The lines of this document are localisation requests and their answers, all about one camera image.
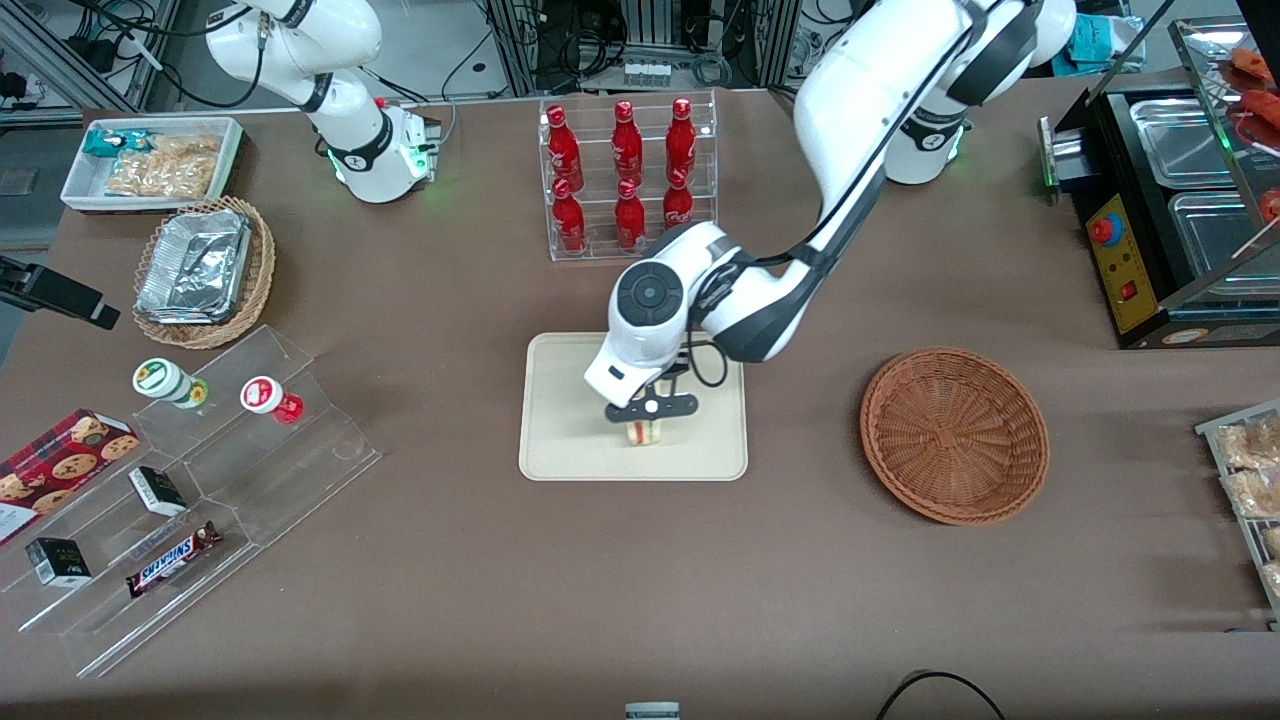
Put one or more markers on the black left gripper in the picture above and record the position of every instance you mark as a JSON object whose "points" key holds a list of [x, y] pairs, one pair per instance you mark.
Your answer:
{"points": [[678, 368]]}

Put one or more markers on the triangle sandwich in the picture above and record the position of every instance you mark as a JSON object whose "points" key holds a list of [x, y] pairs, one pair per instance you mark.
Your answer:
{"points": [[646, 434]]}

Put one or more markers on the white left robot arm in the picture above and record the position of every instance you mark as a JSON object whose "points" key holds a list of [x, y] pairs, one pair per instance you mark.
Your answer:
{"points": [[860, 90]]}

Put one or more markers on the beige rectangular tray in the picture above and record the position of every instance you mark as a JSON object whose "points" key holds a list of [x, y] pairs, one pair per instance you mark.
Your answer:
{"points": [[560, 420]]}

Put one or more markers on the brown round wicker basket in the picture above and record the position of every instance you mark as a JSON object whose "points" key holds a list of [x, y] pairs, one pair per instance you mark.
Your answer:
{"points": [[950, 440]]}

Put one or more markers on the light wicker basket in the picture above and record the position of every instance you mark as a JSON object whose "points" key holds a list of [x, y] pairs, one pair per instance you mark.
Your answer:
{"points": [[262, 262]]}

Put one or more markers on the tray of packaged pastries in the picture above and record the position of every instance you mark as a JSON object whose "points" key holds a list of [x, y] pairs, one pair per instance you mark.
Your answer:
{"points": [[1240, 530]]}

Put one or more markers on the red cola bottle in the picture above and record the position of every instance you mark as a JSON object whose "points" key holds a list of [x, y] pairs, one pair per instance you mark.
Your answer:
{"points": [[681, 140], [564, 150], [627, 145], [630, 220], [678, 205], [569, 222]]}

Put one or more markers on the clear acrylic bottle rack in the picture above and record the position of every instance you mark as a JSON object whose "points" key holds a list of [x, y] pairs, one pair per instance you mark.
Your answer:
{"points": [[700, 150]]}

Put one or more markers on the small grey white device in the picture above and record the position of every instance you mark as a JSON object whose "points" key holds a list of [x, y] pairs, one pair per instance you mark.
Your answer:
{"points": [[652, 711]]}

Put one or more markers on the white power strip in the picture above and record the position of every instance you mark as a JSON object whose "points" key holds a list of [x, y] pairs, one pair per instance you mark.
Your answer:
{"points": [[647, 73]]}

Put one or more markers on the clear acrylic stepped stand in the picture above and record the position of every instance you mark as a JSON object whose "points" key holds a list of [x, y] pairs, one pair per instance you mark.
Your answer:
{"points": [[290, 470]]}

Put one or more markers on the red lid dessert cup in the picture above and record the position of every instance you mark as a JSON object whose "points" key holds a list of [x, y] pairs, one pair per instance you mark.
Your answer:
{"points": [[264, 395]]}

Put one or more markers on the stack of foil trays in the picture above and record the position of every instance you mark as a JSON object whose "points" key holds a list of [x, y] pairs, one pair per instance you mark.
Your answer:
{"points": [[195, 265]]}

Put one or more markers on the green lid dessert cup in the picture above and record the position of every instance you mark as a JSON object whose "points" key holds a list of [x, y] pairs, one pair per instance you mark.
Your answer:
{"points": [[160, 379]]}

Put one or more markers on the Snickers chocolate bar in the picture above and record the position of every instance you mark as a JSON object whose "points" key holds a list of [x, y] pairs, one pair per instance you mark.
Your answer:
{"points": [[172, 560]]}

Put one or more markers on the small black box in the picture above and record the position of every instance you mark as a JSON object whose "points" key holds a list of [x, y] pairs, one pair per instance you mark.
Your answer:
{"points": [[157, 491], [58, 562]]}

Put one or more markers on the black hot food warmer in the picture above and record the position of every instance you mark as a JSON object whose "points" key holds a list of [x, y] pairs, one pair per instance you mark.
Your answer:
{"points": [[1110, 180]]}

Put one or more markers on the clear bag of crackers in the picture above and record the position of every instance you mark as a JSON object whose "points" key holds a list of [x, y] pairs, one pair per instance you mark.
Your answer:
{"points": [[165, 168]]}

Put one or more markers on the red tartan cookie box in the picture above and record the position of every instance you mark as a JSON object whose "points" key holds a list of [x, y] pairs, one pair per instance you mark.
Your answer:
{"points": [[60, 465]]}

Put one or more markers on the teal plastic bag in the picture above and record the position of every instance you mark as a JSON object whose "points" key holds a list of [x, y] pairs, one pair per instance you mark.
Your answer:
{"points": [[1100, 40]]}

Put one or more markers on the steel food pan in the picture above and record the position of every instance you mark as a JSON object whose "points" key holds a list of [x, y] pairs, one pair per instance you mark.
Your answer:
{"points": [[1180, 140], [1215, 235]]}

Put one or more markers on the teal snack packet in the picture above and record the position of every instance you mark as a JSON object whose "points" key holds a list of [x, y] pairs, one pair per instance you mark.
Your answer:
{"points": [[110, 142]]}

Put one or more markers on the wrapped bread packet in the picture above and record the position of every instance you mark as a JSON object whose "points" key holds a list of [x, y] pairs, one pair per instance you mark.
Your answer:
{"points": [[1273, 542], [1258, 493], [1273, 578], [1255, 444]]}

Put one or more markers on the white rectangular snack bin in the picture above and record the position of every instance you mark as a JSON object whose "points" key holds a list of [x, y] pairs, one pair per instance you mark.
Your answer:
{"points": [[85, 185]]}

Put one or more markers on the red sausage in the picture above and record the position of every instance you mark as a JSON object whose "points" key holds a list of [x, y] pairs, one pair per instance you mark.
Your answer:
{"points": [[1262, 105], [1250, 65], [1270, 205]]}

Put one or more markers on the black clamp mount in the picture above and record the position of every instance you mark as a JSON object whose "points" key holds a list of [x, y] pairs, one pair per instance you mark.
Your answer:
{"points": [[55, 290]]}

